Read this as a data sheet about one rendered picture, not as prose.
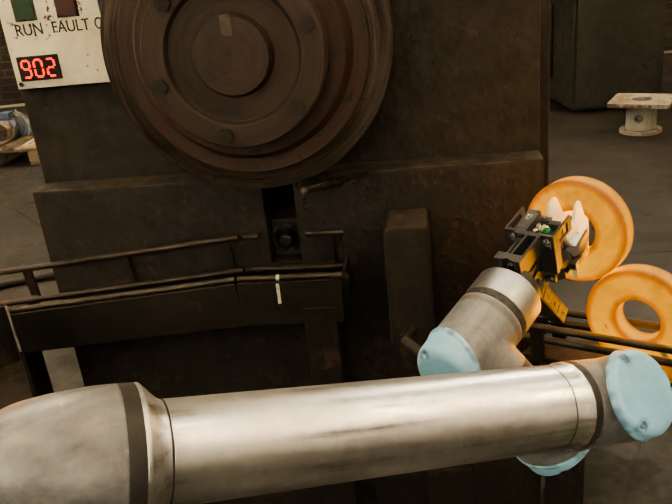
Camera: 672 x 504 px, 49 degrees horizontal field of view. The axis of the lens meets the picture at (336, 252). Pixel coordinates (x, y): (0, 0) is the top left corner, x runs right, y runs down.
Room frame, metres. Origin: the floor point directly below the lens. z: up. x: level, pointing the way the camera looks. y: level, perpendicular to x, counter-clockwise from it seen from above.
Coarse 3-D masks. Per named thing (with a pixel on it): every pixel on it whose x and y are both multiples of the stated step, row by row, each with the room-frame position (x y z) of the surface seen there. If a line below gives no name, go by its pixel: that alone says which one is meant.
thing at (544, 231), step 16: (528, 224) 0.91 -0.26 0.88; (544, 224) 0.92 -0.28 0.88; (560, 224) 0.89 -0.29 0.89; (512, 240) 0.91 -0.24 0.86; (528, 240) 0.89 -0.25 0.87; (544, 240) 0.89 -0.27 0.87; (560, 240) 0.89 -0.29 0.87; (496, 256) 0.86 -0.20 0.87; (512, 256) 0.85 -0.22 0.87; (528, 256) 0.86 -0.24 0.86; (544, 256) 0.89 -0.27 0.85; (560, 256) 0.89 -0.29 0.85; (528, 272) 0.87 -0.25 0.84; (544, 272) 0.89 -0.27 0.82; (560, 272) 0.89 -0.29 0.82
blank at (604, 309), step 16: (624, 272) 0.94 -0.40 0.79; (640, 272) 0.92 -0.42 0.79; (656, 272) 0.92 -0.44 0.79; (592, 288) 0.97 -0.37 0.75; (608, 288) 0.95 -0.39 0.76; (624, 288) 0.93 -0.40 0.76; (640, 288) 0.92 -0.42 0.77; (656, 288) 0.90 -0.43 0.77; (592, 304) 0.97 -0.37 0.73; (608, 304) 0.95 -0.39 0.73; (656, 304) 0.90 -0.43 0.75; (592, 320) 0.97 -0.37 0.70; (608, 320) 0.95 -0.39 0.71; (624, 320) 0.96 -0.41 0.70; (624, 336) 0.93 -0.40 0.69; (640, 336) 0.93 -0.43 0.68; (656, 336) 0.90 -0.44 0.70; (656, 352) 0.90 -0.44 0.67
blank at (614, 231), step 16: (576, 176) 1.02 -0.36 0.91; (544, 192) 1.03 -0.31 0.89; (560, 192) 1.01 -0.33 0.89; (576, 192) 0.99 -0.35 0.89; (592, 192) 0.98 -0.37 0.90; (608, 192) 0.97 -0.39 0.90; (544, 208) 1.02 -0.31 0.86; (592, 208) 0.97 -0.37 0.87; (608, 208) 0.96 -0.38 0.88; (624, 208) 0.96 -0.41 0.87; (608, 224) 0.96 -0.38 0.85; (624, 224) 0.95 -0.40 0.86; (608, 240) 0.96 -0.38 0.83; (624, 240) 0.94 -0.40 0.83; (592, 256) 0.97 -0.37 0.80; (608, 256) 0.96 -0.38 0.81; (624, 256) 0.95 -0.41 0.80; (576, 272) 0.99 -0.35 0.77; (592, 272) 0.97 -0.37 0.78; (608, 272) 0.95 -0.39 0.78
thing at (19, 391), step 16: (0, 320) 1.19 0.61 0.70; (0, 336) 1.19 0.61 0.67; (16, 336) 1.08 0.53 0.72; (0, 352) 1.19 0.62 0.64; (16, 352) 1.20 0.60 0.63; (0, 368) 1.18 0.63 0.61; (16, 368) 1.17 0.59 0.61; (0, 384) 1.13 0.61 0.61; (16, 384) 1.12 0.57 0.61; (0, 400) 1.07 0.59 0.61; (16, 400) 1.07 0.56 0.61
